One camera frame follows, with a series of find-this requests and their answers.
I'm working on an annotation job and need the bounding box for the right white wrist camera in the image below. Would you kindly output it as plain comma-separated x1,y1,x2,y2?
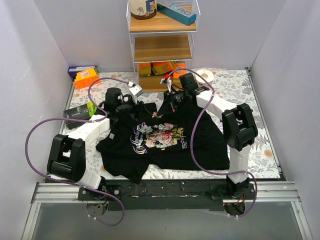
160,74,172,92

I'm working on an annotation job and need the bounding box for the black floral print t-shirt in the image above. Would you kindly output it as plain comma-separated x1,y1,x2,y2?
96,103,230,184

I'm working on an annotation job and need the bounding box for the black green product box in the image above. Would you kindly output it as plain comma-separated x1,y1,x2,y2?
63,102,97,130

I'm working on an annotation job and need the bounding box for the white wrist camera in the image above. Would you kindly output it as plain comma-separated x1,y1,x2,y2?
160,74,172,92
129,84,144,105

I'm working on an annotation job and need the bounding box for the orange card box on shelf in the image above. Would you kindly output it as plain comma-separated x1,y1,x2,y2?
173,62,186,80

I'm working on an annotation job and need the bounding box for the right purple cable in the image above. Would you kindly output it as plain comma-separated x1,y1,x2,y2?
168,68,258,219

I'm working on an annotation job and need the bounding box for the toilet paper roll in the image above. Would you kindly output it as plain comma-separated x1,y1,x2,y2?
194,69,214,86

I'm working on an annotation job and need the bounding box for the purple cable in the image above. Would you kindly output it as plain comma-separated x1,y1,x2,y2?
24,77,136,227
168,68,258,219

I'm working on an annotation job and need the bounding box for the orange box on mat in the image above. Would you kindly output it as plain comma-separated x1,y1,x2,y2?
73,68,100,90

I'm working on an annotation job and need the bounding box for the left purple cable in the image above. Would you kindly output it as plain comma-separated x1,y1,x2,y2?
24,77,136,227

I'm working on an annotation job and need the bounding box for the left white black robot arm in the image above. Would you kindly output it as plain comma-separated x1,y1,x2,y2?
47,85,157,200

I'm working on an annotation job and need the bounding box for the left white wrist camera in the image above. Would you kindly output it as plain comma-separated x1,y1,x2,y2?
129,84,144,105

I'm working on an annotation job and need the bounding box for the aluminium rail frame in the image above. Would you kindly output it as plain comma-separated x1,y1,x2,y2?
22,180,312,240

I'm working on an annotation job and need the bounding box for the cream brown cartoon canister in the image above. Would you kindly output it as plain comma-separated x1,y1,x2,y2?
128,0,157,20

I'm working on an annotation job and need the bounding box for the white wire wooden shelf rack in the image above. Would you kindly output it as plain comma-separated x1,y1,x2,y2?
126,0,201,93

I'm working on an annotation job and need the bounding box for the yellow green sponge pack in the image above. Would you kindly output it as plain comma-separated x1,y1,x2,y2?
138,62,152,78

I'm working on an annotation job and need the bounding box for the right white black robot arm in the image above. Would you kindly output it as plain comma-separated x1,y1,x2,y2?
159,70,258,199

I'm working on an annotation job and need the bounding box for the floral patterned table mat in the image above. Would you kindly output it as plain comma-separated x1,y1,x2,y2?
64,68,280,180

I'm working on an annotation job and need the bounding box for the teal rectangular box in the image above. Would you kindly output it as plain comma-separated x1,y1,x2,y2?
157,0,197,26

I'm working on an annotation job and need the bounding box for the purple box at wall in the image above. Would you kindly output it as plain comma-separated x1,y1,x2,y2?
67,65,99,78

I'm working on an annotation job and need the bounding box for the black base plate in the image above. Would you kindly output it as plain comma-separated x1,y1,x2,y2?
77,179,255,211

